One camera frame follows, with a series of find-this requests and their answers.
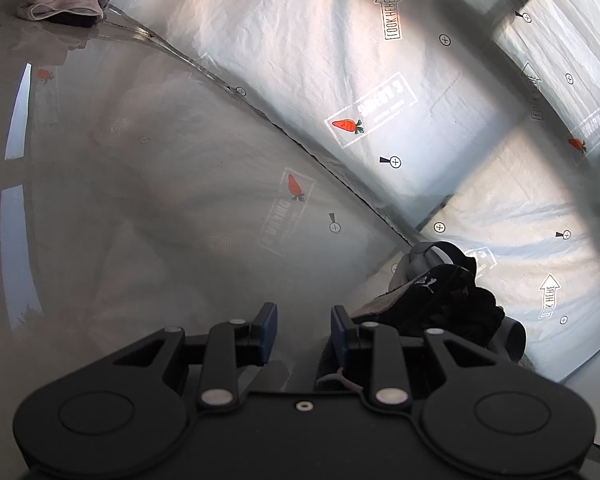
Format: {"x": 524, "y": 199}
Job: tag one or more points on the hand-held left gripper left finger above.
{"x": 266, "y": 330}

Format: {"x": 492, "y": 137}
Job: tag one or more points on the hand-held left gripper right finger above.
{"x": 341, "y": 332}

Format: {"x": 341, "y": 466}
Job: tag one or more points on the black sneaker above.
{"x": 445, "y": 300}

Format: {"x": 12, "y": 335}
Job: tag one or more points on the grey slide sandal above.
{"x": 512, "y": 340}

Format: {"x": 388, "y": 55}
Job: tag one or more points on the printed white curtain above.
{"x": 330, "y": 35}

